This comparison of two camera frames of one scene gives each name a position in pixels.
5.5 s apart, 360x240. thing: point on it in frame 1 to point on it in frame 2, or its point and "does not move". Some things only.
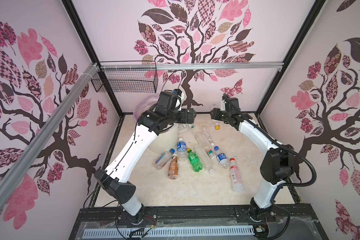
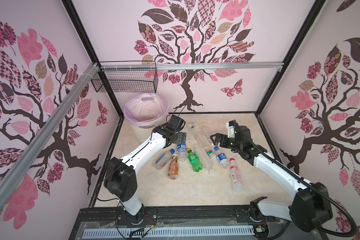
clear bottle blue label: (162, 160) does not move
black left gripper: (184, 119) to (180, 138)
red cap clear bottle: (238, 184) does not move
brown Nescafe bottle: (173, 171) does not move
